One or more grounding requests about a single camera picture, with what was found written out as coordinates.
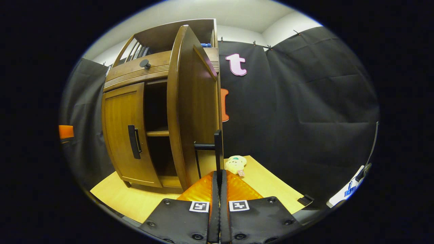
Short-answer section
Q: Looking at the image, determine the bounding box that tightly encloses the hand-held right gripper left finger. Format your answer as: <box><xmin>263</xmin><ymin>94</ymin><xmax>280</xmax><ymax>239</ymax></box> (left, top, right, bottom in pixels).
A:
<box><xmin>140</xmin><ymin>169</ymin><xmax>221</xmax><ymax>244</ymax></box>

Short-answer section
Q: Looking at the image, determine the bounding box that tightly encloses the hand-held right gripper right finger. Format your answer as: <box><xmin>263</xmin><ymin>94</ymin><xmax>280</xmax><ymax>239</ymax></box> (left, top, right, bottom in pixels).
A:
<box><xmin>220</xmin><ymin>169</ymin><xmax>304</xmax><ymax>244</ymax></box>

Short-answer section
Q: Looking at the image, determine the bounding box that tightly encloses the wooden double-door shoe cabinet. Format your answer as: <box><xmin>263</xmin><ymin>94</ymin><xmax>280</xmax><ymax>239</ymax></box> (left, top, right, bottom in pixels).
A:
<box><xmin>101</xmin><ymin>19</ymin><xmax>224</xmax><ymax>191</ymax></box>

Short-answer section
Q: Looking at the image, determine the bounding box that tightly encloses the cream plush toy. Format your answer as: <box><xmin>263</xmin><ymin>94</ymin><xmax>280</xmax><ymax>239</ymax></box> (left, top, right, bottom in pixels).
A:
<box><xmin>224</xmin><ymin>155</ymin><xmax>247</xmax><ymax>177</ymax></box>

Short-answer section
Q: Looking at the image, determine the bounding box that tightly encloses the wooden drawer with black knob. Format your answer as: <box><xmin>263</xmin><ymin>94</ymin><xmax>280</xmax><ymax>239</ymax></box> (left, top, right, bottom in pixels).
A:
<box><xmin>103</xmin><ymin>47</ymin><xmax>220</xmax><ymax>93</ymax></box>

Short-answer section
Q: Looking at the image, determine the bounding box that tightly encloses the white board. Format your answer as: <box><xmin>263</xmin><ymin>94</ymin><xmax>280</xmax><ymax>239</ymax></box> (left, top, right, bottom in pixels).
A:
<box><xmin>327</xmin><ymin>165</ymin><xmax>365</xmax><ymax>208</ymax></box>

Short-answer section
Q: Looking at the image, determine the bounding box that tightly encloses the black backdrop cloth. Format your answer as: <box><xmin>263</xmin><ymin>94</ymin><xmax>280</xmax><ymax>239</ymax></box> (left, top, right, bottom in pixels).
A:
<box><xmin>59</xmin><ymin>26</ymin><xmax>379</xmax><ymax>204</ymax></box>

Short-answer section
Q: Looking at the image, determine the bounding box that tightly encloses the thin dark metal stand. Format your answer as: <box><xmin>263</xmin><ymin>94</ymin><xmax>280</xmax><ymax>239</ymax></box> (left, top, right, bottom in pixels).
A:
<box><xmin>363</xmin><ymin>121</ymin><xmax>379</xmax><ymax>173</ymax></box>

